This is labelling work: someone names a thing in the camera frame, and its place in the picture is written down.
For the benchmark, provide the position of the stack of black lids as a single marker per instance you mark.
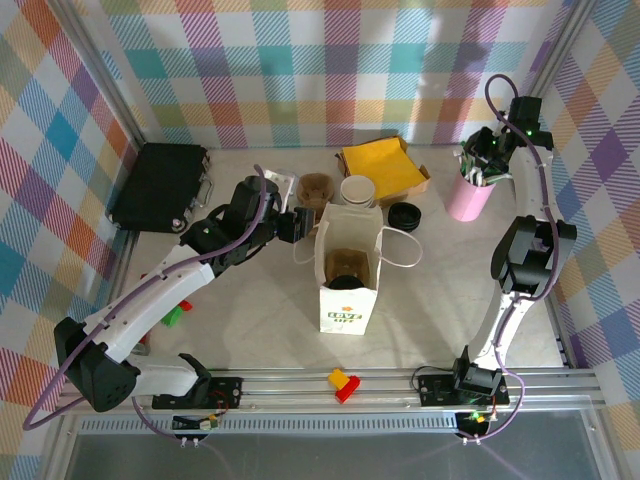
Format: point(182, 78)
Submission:
point(406, 216)

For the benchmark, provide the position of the aluminium frame post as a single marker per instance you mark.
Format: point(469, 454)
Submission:
point(107, 70)
point(550, 60)

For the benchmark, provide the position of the cardboard napkin box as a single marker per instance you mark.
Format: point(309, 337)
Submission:
point(400, 197)

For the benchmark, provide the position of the white paper takeout bag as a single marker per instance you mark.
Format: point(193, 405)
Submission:
point(345, 312)

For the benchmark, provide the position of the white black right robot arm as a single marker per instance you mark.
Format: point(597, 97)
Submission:
point(500, 325)

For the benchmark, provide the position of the green white wrapped straw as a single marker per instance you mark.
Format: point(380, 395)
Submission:
point(462, 165)
point(497, 178)

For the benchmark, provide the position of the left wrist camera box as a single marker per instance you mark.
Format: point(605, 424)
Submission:
point(280, 177)

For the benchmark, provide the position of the black plastic cup lid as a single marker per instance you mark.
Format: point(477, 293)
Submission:
point(346, 283)

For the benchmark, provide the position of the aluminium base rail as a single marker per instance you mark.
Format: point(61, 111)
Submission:
point(280, 395)

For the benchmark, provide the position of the black hard case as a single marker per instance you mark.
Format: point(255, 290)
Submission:
point(155, 185)

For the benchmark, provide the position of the stack of paper cups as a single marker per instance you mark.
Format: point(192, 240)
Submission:
point(357, 189)

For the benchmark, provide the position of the pink straw holder cup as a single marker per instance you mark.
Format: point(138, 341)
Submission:
point(467, 200)

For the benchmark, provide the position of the red toy brick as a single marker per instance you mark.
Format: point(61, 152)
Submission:
point(348, 390)
point(186, 305)

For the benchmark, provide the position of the yellow paper napkins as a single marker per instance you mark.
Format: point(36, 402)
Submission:
point(385, 162)

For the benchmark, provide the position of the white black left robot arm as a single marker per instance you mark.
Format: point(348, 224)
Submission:
point(165, 285)

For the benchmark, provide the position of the yellow toy brick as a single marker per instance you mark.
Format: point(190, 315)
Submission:
point(337, 376)

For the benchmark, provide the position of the small controller board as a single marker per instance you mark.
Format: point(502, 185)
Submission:
point(475, 417)
point(200, 422)

